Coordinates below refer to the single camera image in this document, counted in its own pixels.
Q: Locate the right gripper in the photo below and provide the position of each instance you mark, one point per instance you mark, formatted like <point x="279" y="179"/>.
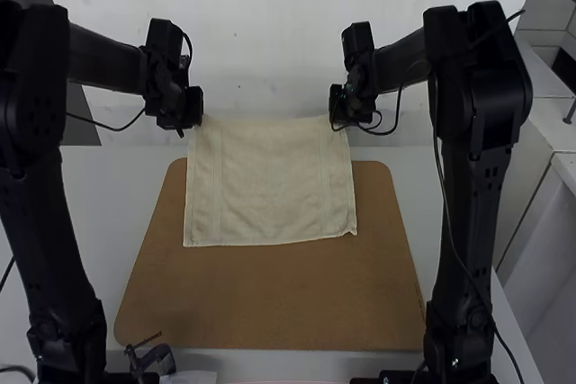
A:
<point x="355" y="96"/>

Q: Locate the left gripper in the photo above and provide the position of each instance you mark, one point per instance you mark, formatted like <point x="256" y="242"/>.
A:
<point x="173" y="96"/>

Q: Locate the pale towel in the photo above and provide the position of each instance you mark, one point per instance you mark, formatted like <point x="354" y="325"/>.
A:
<point x="270" y="181"/>

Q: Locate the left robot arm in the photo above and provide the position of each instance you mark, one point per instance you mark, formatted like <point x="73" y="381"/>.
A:
<point x="36" y="132"/>

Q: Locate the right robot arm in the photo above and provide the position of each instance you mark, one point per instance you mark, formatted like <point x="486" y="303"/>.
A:
<point x="477" y="87"/>

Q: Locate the cork mat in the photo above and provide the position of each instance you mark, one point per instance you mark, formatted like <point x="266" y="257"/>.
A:
<point x="270" y="298"/>

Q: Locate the black clamp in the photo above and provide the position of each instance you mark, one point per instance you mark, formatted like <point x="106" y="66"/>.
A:
<point x="150" y="357"/>

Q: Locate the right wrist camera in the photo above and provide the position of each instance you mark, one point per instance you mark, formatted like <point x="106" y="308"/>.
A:
<point x="358" y="38"/>

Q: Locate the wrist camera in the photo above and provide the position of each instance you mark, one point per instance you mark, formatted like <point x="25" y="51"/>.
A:
<point x="164" y="35"/>
<point x="358" y="38"/>

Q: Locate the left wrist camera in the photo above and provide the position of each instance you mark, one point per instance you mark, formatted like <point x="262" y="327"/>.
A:
<point x="164" y="35"/>

